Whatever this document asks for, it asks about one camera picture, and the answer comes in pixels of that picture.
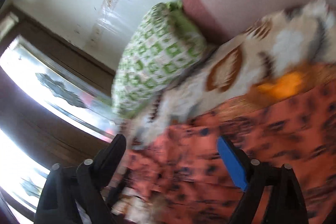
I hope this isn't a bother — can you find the orange black floral garment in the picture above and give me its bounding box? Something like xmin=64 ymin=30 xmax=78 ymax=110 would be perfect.
xmin=126 ymin=81 xmax=335 ymax=223

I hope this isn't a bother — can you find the stained glass window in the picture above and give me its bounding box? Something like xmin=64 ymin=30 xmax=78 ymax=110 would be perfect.
xmin=0 ymin=35 xmax=119 ymax=224

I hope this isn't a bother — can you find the leaf-patterned beige blanket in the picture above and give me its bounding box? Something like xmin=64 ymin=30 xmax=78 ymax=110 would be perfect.
xmin=116 ymin=0 xmax=335 ymax=138

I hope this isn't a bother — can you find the green white checkered pillow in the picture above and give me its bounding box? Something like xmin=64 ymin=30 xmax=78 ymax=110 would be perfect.
xmin=111 ymin=1 xmax=207 ymax=118

